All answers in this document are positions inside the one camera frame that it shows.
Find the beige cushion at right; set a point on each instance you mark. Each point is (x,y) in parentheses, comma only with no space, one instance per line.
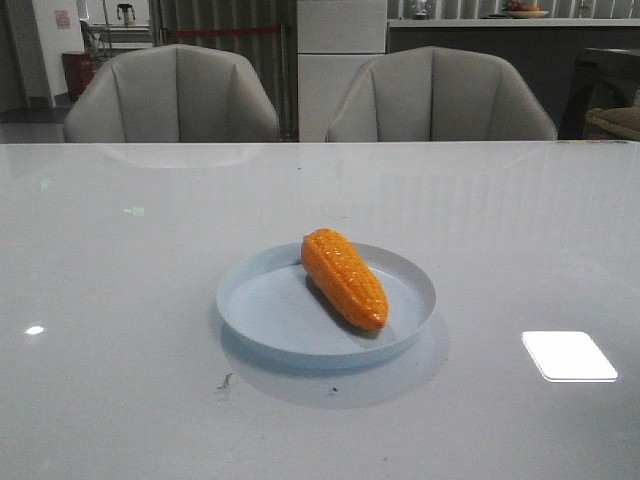
(614,123)

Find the white refrigerator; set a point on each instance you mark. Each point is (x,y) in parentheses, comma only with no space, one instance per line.
(334,38)

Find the red barrier belt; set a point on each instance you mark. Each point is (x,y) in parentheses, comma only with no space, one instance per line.
(232,32)

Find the red trash bin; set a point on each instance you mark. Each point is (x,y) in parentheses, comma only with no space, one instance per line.
(78,72)

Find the dark side table right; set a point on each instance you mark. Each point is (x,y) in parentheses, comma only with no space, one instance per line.
(602,78)

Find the fruit bowl on counter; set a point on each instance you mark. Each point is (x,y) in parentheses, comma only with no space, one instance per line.
(517,9)

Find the grey folding partition curtain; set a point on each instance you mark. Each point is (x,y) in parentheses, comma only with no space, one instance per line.
(273,56)

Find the grey right upholstered chair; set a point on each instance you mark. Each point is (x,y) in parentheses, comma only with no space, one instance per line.
(439,94)

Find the orange toy corn cob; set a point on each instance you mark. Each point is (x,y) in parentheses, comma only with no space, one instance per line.
(340,273)

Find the grey upholstered chair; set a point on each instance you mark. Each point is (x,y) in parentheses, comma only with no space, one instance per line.
(174,94)
(439,94)

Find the dark grey kitchen counter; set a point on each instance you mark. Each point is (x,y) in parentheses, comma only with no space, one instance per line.
(544,51)

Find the metal trolley in background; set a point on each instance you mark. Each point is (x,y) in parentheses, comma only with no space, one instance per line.
(112,27)

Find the light blue round plate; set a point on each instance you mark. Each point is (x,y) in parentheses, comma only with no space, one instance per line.
(270,303)

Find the grey left upholstered chair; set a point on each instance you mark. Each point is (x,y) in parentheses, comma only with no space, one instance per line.
(174,94)

